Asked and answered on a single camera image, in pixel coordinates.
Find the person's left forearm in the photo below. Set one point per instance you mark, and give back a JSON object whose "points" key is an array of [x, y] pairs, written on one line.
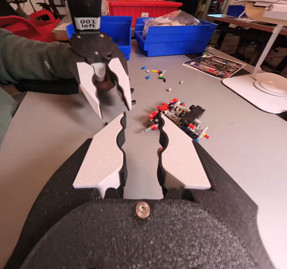
{"points": [[33, 58]]}

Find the blue background box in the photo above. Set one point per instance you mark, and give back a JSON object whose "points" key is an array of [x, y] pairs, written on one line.
{"points": [[235, 10]]}

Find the small blue bin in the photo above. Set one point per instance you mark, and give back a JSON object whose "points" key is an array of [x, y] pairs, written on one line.
{"points": [[118, 31]]}

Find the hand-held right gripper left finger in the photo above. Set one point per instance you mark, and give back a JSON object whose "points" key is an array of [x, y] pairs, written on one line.
{"points": [[101, 159]]}

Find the large blue bin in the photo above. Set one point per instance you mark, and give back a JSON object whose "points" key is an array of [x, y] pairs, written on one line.
{"points": [[174, 44]]}

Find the lego car model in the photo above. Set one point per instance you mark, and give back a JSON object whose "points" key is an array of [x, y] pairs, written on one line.
{"points": [[190, 114]]}

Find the cluster of small lego pieces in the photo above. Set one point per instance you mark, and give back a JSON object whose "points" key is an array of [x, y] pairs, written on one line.
{"points": [[154, 73]]}

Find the person's left hand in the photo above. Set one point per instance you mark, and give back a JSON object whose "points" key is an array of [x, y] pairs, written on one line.
{"points": [[105, 86]]}

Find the person's right hand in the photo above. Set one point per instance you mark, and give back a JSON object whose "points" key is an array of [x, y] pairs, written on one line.
{"points": [[159, 152]]}

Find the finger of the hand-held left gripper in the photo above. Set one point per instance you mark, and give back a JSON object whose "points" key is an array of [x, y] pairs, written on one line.
{"points": [[122, 78], [86, 82]]}

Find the clear plastic parts bags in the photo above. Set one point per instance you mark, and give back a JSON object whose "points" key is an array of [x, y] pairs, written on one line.
{"points": [[174, 19]]}

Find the red bag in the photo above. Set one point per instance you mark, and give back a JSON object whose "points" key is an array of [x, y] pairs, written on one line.
{"points": [[42, 28]]}

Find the red bin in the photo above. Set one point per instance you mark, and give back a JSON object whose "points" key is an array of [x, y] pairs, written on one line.
{"points": [[139, 10]]}

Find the lego sticker sheet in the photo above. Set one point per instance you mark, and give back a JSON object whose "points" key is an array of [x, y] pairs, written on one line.
{"points": [[213, 65]]}

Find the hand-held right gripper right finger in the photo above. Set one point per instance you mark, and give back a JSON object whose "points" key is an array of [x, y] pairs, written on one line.
{"points": [[181, 161]]}

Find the wooden desk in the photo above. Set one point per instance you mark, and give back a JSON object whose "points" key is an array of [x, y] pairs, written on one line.
{"points": [[60, 29]]}

